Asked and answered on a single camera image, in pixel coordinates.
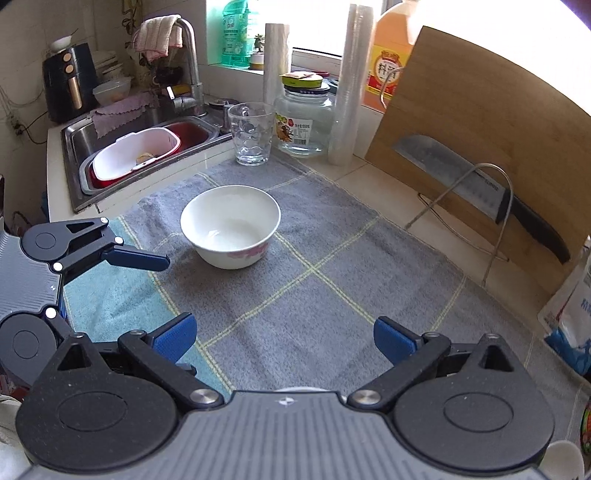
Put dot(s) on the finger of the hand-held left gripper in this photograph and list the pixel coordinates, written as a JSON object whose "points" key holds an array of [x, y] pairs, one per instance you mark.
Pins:
{"points": [[138, 259], [57, 323]]}

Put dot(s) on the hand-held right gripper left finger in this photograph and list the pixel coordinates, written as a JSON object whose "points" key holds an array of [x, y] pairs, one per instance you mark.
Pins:
{"points": [[178, 334]]}

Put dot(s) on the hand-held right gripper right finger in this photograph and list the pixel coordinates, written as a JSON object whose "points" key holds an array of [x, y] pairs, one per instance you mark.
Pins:
{"points": [[392, 339]]}

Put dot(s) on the white bowl pink print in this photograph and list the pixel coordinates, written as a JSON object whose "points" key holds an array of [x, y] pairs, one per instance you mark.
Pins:
{"points": [[231, 221]]}

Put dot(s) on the teal towel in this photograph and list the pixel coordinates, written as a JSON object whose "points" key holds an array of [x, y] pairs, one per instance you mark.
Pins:
{"points": [[106, 300]]}

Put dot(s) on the grey checked towel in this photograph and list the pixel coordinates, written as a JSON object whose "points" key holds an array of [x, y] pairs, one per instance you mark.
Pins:
{"points": [[323, 300]]}

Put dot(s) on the white and pink basin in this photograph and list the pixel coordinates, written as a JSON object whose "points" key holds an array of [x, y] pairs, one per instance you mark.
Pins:
{"points": [[124, 157]]}

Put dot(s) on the person's white clothing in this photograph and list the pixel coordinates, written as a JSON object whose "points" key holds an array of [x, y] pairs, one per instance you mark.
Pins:
{"points": [[11, 443]]}

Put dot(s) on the stainless steel sink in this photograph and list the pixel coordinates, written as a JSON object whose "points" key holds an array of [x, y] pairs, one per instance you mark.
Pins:
{"points": [[74, 147]]}

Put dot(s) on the red basin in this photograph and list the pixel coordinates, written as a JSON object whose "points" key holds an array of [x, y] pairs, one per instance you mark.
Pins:
{"points": [[194, 134]]}

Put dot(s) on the purple cloth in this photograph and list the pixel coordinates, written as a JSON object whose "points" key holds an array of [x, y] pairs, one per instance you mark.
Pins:
{"points": [[115, 113]]}

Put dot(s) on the clear glass mug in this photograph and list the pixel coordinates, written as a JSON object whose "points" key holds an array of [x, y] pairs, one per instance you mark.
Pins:
{"points": [[251, 134]]}

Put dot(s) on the clear plastic bowl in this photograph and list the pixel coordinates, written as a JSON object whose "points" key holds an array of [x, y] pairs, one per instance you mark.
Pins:
{"points": [[113, 90]]}

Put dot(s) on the white and blue plastic bag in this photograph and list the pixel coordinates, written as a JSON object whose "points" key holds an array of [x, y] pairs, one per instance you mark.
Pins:
{"points": [[572, 314]]}

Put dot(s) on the black air fryer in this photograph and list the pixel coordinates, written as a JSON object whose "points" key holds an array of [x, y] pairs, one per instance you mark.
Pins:
{"points": [[69, 87]]}

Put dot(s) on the steel faucet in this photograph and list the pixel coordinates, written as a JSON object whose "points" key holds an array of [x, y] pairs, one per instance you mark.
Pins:
{"points": [[191, 69]]}

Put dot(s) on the white rounded dish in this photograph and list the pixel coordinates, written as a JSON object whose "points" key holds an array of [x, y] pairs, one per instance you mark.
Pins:
{"points": [[565, 461]]}

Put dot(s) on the green lid food tub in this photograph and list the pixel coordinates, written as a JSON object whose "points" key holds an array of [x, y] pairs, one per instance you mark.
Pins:
{"points": [[586, 429]]}

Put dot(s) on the glass jar yellow black lid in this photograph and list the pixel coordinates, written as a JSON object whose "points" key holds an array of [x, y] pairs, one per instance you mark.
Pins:
{"points": [[304, 120]]}

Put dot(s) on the pink cloth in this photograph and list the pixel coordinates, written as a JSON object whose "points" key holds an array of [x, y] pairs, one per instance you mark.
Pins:
{"points": [[154, 39]]}

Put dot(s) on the small white bowl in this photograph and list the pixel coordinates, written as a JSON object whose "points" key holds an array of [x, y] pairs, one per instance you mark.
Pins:
{"points": [[61, 44]]}

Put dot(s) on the small potted plant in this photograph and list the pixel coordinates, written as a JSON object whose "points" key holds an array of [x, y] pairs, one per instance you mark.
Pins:
{"points": [[257, 53]]}

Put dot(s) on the white paper roll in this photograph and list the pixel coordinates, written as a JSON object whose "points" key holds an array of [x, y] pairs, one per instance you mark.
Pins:
{"points": [[276, 64]]}

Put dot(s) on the wooden cutting board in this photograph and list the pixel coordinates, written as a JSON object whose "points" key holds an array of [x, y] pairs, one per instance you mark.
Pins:
{"points": [[485, 115]]}

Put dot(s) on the green detergent bottle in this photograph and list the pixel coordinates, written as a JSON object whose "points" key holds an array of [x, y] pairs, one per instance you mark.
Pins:
{"points": [[234, 37]]}

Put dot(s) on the stack of clear plastic cups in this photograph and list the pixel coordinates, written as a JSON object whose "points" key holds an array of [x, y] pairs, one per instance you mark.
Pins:
{"points": [[353, 92]]}

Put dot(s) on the orange cooking liquid jug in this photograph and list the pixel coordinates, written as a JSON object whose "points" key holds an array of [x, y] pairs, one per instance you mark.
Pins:
{"points": [[390, 55]]}

